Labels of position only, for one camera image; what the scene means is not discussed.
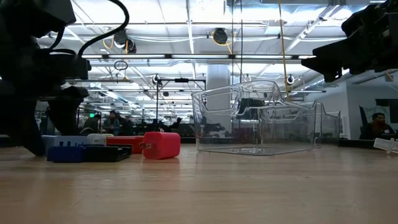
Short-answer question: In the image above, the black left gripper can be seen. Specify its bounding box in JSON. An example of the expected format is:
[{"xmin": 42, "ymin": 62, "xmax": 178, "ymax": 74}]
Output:
[{"xmin": 0, "ymin": 37, "xmax": 90, "ymax": 156}]

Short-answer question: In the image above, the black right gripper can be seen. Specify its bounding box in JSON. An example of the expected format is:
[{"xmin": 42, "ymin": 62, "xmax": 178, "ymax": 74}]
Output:
[{"xmin": 300, "ymin": 0, "xmax": 398, "ymax": 83}]

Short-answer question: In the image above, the light blue box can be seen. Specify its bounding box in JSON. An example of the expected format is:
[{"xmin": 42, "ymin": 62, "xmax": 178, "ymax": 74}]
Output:
[{"xmin": 42, "ymin": 135, "xmax": 91, "ymax": 147}]

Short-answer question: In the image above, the blue framed LCD device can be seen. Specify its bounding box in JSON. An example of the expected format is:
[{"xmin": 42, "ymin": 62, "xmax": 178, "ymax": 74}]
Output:
[{"xmin": 47, "ymin": 145, "xmax": 88, "ymax": 163}]

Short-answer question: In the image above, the black framed LCD device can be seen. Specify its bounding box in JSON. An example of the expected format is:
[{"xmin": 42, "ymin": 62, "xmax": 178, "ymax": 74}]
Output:
[{"xmin": 84, "ymin": 144, "xmax": 132, "ymax": 162}]

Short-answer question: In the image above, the red box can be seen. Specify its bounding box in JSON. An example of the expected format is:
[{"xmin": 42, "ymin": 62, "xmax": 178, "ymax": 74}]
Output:
[{"xmin": 106, "ymin": 136, "xmax": 146, "ymax": 154}]

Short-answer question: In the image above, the red wall charger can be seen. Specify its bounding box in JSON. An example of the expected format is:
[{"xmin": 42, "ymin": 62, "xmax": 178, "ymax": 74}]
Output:
[{"xmin": 139, "ymin": 131, "xmax": 182, "ymax": 160}]

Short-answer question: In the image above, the person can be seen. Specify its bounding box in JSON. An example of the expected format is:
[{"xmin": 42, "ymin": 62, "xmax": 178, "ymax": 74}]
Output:
[
  {"xmin": 102, "ymin": 111, "xmax": 121, "ymax": 136},
  {"xmin": 359, "ymin": 112, "xmax": 397, "ymax": 141},
  {"xmin": 82, "ymin": 114, "xmax": 102, "ymax": 134}
]

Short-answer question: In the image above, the clear plastic bin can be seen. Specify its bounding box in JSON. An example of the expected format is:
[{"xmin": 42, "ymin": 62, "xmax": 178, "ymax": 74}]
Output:
[
  {"xmin": 191, "ymin": 80, "xmax": 317, "ymax": 156},
  {"xmin": 257, "ymin": 100, "xmax": 342, "ymax": 148}
]

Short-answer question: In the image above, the clear plastic piece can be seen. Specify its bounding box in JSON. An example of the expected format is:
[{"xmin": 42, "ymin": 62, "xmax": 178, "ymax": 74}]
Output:
[{"xmin": 373, "ymin": 137, "xmax": 398, "ymax": 154}]

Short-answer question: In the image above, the ceiling light strip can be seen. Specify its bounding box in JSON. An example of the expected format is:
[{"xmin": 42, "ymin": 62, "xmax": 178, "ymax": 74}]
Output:
[{"xmin": 81, "ymin": 54, "xmax": 317, "ymax": 60}]

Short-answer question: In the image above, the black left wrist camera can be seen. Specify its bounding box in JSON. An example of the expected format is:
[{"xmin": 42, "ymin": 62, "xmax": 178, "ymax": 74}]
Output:
[{"xmin": 30, "ymin": 49, "xmax": 92, "ymax": 81}]

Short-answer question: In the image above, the yellow hanging cable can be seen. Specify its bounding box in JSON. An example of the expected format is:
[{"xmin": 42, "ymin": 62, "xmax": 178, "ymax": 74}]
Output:
[{"xmin": 277, "ymin": 0, "xmax": 293, "ymax": 102}]

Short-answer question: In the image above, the black aluminium table frame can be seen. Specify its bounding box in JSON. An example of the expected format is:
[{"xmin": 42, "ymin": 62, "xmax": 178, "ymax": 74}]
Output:
[{"xmin": 179, "ymin": 136, "xmax": 379, "ymax": 149}]

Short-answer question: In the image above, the black hanging cable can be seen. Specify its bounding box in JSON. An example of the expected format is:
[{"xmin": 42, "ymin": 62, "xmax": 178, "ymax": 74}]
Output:
[{"xmin": 230, "ymin": 0, "xmax": 244, "ymax": 85}]

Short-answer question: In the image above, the black ceiling cable reel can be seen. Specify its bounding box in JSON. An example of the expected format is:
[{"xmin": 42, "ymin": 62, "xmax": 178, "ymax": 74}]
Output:
[
  {"xmin": 113, "ymin": 29, "xmax": 129, "ymax": 49},
  {"xmin": 213, "ymin": 27, "xmax": 229, "ymax": 45}
]

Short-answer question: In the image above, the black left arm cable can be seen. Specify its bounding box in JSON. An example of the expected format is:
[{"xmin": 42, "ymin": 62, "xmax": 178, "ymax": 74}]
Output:
[{"xmin": 49, "ymin": 0, "xmax": 131, "ymax": 58}]

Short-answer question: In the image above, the black gantry frame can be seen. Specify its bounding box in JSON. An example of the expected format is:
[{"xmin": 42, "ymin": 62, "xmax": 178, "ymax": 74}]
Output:
[{"xmin": 154, "ymin": 77, "xmax": 208, "ymax": 125}]

